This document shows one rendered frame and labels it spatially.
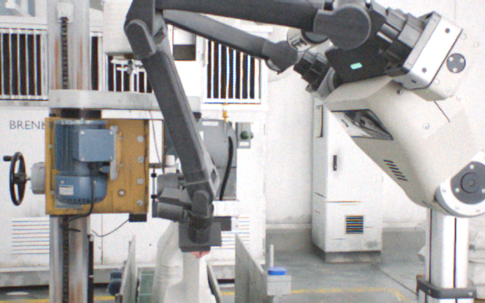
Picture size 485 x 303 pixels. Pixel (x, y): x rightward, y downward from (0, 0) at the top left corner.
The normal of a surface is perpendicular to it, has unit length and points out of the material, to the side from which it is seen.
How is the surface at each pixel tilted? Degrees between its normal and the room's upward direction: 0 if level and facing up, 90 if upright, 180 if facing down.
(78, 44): 90
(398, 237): 90
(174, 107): 116
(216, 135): 90
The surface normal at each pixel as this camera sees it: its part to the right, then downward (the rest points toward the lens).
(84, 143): 0.55, 0.05
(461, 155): 0.47, 0.47
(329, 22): -0.15, 0.50
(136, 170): 0.14, 0.05
